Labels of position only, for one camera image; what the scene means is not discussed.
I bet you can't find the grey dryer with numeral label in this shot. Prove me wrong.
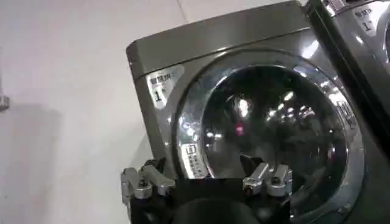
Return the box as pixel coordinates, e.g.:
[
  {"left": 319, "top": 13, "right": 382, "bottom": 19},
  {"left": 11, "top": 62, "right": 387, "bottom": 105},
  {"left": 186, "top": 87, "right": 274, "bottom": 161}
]
[
  {"left": 126, "top": 0, "right": 390, "bottom": 224},
  {"left": 301, "top": 0, "right": 390, "bottom": 150}
]

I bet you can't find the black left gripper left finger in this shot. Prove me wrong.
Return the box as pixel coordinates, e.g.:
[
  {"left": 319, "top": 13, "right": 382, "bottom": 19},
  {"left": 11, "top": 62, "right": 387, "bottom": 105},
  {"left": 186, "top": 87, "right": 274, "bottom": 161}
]
[{"left": 120, "top": 156, "right": 176, "bottom": 205}]

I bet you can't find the round glass dryer door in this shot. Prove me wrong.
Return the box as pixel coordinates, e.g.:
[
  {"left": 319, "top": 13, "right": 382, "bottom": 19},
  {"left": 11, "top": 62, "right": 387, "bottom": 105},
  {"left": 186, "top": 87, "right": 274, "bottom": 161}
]
[{"left": 171, "top": 48, "right": 365, "bottom": 224}]

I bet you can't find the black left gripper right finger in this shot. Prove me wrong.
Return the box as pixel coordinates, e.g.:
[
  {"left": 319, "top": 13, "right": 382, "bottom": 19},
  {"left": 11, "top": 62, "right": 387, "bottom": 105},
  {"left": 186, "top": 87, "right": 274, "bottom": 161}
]
[{"left": 239, "top": 153, "right": 293, "bottom": 198}]

